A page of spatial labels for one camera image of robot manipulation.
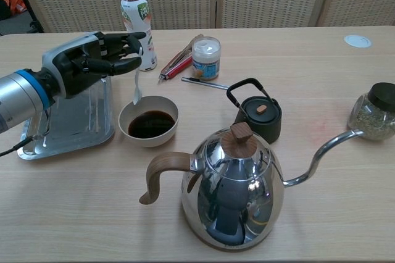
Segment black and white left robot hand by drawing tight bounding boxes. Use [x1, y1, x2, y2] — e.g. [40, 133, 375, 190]
[41, 31, 147, 100]

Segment white plastic spoon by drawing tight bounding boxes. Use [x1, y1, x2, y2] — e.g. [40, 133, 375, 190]
[132, 47, 144, 106]

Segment white bowl of dark liquid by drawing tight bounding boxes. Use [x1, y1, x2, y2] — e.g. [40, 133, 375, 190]
[118, 95, 180, 148]

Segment rectangular stainless steel tray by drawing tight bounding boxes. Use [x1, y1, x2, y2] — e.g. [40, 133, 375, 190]
[17, 75, 116, 161]

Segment black stand leg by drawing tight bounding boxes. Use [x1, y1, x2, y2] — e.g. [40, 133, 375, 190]
[27, 6, 46, 34]

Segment yellow-capped drink bottle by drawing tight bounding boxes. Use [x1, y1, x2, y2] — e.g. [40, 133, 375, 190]
[120, 0, 158, 72]

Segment orange and black bag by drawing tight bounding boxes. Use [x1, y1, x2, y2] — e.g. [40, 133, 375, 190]
[0, 0, 27, 21]

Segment silver and black pen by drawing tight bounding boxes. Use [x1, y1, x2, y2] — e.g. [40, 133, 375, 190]
[181, 77, 229, 91]

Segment small white-lidded plastic jar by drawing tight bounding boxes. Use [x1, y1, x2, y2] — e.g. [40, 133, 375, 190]
[191, 36, 222, 81]

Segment small black teapot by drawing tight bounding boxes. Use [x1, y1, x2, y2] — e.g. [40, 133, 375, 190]
[226, 77, 283, 145]

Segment glass jar with black lid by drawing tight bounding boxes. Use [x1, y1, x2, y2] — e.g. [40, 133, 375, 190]
[346, 82, 395, 141]

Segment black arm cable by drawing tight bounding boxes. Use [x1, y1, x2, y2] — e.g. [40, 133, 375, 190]
[0, 102, 55, 157]

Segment metal tongs with red handle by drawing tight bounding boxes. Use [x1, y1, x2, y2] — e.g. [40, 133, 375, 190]
[158, 34, 205, 83]

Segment steel gooseneck kettle wooden handle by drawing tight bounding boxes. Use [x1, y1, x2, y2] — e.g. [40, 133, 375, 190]
[138, 122, 365, 253]

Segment white round cable grommet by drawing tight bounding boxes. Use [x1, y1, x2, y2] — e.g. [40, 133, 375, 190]
[344, 35, 373, 49]

